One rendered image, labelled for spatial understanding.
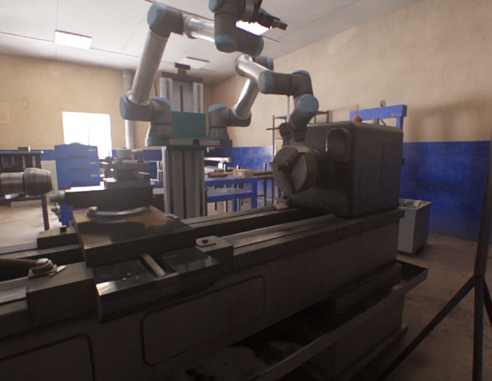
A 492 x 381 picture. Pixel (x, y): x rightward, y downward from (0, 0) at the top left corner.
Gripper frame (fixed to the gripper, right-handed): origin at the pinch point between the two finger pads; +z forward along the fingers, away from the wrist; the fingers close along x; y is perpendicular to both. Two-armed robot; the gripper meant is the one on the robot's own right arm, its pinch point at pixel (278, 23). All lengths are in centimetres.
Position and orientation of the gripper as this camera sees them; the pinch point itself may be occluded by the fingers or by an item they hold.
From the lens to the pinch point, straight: 142.4
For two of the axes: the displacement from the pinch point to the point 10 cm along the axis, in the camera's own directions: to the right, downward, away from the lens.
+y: -3.8, 6.7, 6.3
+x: 4.4, 7.3, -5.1
